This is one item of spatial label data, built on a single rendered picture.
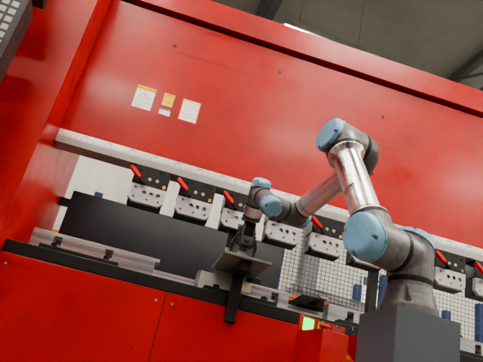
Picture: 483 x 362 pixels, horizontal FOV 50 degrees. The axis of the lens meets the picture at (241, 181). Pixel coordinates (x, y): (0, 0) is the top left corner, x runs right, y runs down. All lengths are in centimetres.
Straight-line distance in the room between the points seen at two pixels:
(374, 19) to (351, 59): 469
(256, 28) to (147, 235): 118
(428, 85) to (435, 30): 470
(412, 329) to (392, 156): 140
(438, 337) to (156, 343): 99
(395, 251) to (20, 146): 136
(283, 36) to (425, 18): 486
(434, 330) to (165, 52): 173
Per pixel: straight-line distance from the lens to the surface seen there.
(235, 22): 268
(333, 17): 747
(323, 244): 228
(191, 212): 217
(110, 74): 243
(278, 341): 203
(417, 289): 140
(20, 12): 194
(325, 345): 178
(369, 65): 281
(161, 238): 269
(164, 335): 194
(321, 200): 185
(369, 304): 318
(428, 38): 771
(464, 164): 283
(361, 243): 134
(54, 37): 228
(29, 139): 205
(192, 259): 268
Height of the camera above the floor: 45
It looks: 25 degrees up
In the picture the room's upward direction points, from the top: 12 degrees clockwise
